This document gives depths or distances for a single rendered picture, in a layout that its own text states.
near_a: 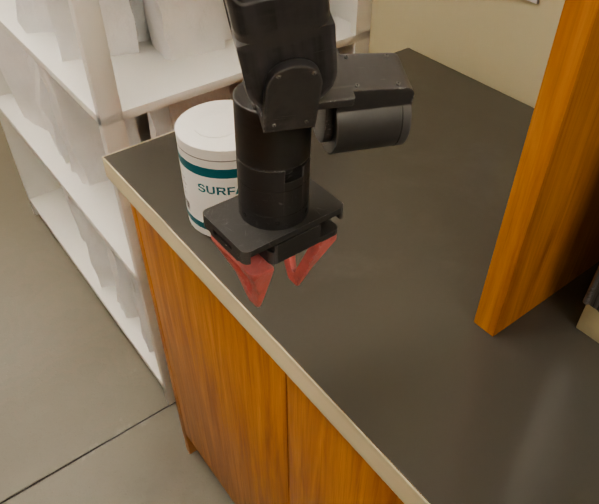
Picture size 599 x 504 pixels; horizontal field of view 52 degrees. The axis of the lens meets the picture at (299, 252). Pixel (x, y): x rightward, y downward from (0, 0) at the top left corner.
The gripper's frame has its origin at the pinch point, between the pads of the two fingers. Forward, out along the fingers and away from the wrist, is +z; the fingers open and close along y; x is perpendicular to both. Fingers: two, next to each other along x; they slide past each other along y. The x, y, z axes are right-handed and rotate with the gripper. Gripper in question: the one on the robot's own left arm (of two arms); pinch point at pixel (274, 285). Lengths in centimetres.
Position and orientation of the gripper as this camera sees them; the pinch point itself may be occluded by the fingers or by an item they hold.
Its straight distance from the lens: 57.4
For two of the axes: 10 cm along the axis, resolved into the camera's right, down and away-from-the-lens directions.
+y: 7.9, -4.0, 4.6
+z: -0.2, 7.4, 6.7
